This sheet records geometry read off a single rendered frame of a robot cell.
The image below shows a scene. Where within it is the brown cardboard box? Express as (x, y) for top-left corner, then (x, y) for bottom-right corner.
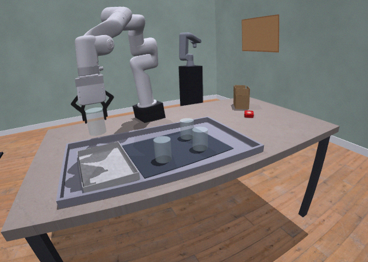
(233, 85), (250, 109)

